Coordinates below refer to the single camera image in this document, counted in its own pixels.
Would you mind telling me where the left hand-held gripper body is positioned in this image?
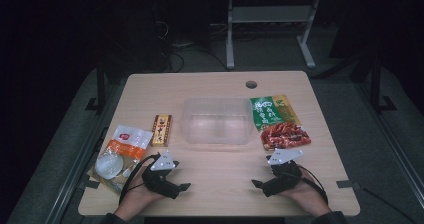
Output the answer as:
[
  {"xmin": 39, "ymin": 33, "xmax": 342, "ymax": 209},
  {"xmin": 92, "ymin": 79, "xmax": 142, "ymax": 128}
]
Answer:
[{"xmin": 141, "ymin": 149, "xmax": 183, "ymax": 200}]

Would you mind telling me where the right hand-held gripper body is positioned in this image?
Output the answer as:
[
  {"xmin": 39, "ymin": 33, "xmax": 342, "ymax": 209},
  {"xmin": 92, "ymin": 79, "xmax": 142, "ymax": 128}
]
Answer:
[{"xmin": 262, "ymin": 148, "xmax": 305, "ymax": 198}]

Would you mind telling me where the green and gold snack packet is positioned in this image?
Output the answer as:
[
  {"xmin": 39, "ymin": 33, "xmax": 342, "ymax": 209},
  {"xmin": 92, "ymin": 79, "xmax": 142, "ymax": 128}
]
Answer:
[{"xmin": 249, "ymin": 93, "xmax": 313, "ymax": 152}]

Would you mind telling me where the white and orange packet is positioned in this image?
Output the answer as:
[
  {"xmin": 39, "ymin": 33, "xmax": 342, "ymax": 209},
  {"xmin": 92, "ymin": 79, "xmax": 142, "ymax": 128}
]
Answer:
[{"xmin": 87, "ymin": 124, "xmax": 154, "ymax": 193}]

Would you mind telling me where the clear plastic container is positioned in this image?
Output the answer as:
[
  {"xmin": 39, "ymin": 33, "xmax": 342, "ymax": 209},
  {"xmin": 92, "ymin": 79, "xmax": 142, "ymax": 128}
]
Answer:
[{"xmin": 179, "ymin": 97, "xmax": 254, "ymax": 146}]

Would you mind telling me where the person's left hand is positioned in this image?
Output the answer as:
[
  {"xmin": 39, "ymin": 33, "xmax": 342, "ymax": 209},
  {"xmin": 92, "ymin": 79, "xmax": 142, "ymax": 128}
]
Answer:
[{"xmin": 113, "ymin": 165, "xmax": 168, "ymax": 222}]

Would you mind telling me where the person's right hand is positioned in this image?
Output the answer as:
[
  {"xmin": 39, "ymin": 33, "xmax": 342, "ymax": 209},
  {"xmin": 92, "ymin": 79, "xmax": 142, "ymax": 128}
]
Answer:
[{"xmin": 279, "ymin": 165, "xmax": 333, "ymax": 217}]

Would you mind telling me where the black metal stand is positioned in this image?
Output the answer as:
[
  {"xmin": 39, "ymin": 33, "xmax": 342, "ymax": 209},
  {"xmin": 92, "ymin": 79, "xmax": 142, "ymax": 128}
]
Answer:
[
  {"xmin": 369, "ymin": 52, "xmax": 398, "ymax": 116},
  {"xmin": 84, "ymin": 58, "xmax": 108, "ymax": 115}
]

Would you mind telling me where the left hand-held gripper black cable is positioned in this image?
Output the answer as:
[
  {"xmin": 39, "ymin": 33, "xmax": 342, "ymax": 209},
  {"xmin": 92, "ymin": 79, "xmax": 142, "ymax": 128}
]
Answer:
[{"xmin": 118, "ymin": 153, "xmax": 161, "ymax": 205}]

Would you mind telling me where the hand-held gripper black cable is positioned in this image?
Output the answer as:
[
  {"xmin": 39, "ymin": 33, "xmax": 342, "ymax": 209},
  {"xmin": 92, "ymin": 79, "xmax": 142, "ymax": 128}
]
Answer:
[
  {"xmin": 118, "ymin": 153, "xmax": 161, "ymax": 205},
  {"xmin": 296, "ymin": 164, "xmax": 330, "ymax": 206}
]

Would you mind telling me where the right hand-held gripper black cable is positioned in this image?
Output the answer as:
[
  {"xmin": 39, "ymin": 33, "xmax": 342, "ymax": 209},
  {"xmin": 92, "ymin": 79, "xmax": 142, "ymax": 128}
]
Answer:
[{"xmin": 296, "ymin": 164, "xmax": 330, "ymax": 206}]

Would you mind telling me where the black table edge strap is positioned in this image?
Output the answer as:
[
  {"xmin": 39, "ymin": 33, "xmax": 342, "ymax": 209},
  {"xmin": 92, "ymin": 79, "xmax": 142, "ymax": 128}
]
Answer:
[
  {"xmin": 335, "ymin": 179, "xmax": 362, "ymax": 190},
  {"xmin": 79, "ymin": 179, "xmax": 101, "ymax": 190}
]

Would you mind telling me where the thin black floor cable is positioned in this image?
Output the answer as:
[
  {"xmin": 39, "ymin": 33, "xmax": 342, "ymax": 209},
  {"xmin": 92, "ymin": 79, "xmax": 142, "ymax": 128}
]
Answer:
[{"xmin": 359, "ymin": 185, "xmax": 419, "ymax": 224}]

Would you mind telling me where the white metal table frame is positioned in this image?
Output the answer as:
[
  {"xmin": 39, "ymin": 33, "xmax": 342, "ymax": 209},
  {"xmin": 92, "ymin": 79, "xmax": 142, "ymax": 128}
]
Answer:
[{"xmin": 225, "ymin": 0, "xmax": 323, "ymax": 70}]

